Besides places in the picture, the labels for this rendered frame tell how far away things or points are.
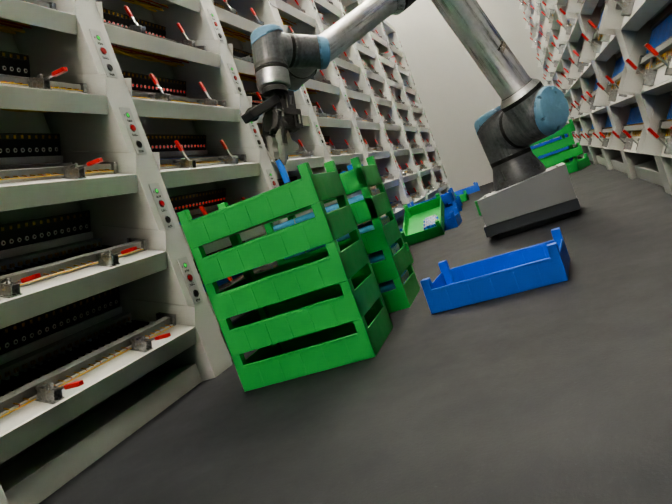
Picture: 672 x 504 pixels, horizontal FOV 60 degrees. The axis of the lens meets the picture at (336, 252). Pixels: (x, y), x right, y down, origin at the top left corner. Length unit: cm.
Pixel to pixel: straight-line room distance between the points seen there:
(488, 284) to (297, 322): 42
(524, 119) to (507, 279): 87
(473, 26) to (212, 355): 129
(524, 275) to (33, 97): 108
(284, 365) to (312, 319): 12
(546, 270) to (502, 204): 83
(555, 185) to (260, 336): 121
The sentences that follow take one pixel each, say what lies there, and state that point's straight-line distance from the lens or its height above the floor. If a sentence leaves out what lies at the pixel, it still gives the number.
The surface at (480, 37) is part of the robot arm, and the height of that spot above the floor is 65.
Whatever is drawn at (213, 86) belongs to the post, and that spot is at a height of 85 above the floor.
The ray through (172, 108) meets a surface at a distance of 179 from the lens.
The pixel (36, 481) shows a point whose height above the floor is 3.
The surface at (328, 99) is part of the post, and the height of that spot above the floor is 90.
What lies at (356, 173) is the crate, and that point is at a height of 36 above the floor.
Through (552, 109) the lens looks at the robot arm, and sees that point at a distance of 205.
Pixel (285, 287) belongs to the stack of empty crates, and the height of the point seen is 18.
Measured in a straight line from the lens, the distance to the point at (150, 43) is 186.
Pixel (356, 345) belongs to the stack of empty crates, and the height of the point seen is 3.
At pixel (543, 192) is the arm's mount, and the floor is 11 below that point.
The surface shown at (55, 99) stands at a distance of 144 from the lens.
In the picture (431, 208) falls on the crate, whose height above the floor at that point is 12.
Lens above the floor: 30
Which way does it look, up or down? 4 degrees down
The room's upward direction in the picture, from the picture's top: 20 degrees counter-clockwise
